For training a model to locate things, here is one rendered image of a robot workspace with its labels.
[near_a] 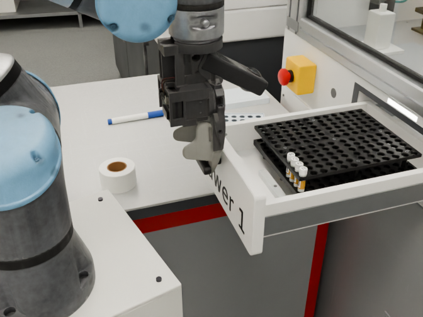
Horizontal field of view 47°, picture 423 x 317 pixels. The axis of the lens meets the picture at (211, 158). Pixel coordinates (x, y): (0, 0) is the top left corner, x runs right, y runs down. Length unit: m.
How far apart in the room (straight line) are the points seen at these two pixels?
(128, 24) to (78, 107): 0.85
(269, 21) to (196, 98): 0.99
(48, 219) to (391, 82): 0.63
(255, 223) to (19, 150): 0.33
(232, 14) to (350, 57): 0.63
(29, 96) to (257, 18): 1.07
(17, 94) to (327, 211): 0.46
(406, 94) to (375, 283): 0.42
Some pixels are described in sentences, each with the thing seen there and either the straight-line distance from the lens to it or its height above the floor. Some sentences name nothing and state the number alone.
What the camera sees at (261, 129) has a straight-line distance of 0.87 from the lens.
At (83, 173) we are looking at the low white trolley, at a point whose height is 0.76.
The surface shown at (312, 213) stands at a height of 0.86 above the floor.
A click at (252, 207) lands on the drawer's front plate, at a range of 0.67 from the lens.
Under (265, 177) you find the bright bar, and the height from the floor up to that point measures 0.85.
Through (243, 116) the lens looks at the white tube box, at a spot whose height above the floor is 0.79.
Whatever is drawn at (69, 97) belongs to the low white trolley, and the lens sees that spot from 1.37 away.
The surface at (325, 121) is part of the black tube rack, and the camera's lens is 0.91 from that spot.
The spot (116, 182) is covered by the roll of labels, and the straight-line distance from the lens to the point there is 0.94.
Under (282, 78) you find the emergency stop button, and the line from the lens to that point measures 1.14.
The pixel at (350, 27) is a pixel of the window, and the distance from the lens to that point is 1.05.
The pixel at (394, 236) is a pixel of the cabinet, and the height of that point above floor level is 0.70.
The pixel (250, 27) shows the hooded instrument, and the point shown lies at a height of 0.84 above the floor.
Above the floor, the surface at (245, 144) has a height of 0.85.
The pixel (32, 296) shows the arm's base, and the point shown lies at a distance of 0.61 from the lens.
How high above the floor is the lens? 1.31
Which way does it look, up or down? 32 degrees down
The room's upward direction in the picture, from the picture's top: straight up
